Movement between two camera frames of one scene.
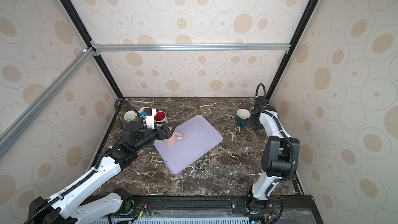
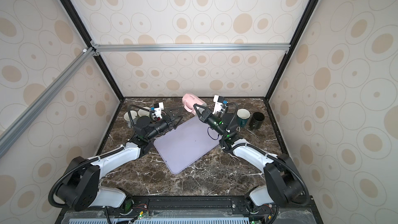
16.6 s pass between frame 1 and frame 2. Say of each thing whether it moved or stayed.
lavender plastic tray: stayed
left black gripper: moved
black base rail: stayed
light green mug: stayed
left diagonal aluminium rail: stayed
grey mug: stayed
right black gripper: moved
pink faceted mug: moved
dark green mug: stayed
